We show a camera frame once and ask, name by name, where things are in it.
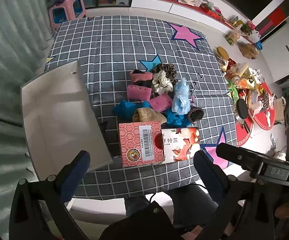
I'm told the blue mesh cloth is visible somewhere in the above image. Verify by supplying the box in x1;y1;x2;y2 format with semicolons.
164;108;191;128
113;100;150;121

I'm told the white open storage box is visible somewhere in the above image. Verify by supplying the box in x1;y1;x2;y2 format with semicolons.
21;61;113;180

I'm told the light blue fluffy cloth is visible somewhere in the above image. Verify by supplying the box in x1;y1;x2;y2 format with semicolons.
172;77;191;115

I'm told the white polka dot scrunchie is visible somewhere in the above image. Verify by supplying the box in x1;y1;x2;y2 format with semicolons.
152;70;174;95

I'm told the leopard print scrunchie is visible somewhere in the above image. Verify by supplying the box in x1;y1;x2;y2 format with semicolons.
150;63;177;85

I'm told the pink sponge with holes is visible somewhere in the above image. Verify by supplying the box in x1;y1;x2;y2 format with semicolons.
127;85;151;101

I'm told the black round lid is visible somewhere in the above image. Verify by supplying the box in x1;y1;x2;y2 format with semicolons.
236;99;249;119

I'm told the pink and black sock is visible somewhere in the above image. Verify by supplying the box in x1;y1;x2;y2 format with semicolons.
130;69;153;88

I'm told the pink patterned tissue box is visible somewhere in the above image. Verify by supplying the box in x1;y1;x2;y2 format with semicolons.
118;121;164;167

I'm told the dark striped knitted hat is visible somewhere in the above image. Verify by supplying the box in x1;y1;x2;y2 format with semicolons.
187;95;204;124

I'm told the yellow lid jar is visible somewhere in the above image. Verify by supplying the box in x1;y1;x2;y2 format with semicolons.
216;46;230;61

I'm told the pink sponge block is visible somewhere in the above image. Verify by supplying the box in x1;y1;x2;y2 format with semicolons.
149;93;172;112

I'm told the beige knitted hat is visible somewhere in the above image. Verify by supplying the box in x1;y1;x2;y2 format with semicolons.
132;107;167;124

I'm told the white floral tissue box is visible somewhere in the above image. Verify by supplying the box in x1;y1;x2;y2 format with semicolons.
162;127;200;164

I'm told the pink plastic stool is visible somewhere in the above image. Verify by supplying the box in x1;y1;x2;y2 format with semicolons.
48;0;86;33

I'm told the grey checkered star tablecloth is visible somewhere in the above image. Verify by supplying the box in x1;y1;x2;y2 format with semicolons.
45;16;237;200

